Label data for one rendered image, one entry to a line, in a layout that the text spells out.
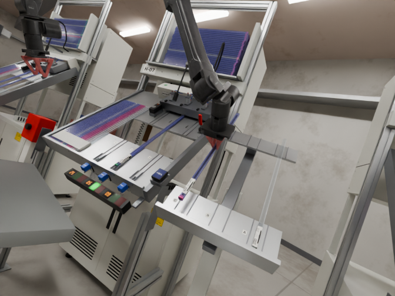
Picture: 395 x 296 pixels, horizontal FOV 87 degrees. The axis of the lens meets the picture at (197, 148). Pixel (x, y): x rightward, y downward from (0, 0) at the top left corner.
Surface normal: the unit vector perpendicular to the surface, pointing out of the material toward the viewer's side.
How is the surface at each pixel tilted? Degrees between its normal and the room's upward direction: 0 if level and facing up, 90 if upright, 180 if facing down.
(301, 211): 90
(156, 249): 90
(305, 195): 90
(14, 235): 90
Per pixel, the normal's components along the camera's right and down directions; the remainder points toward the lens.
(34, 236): 0.71, 0.26
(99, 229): -0.40, -0.16
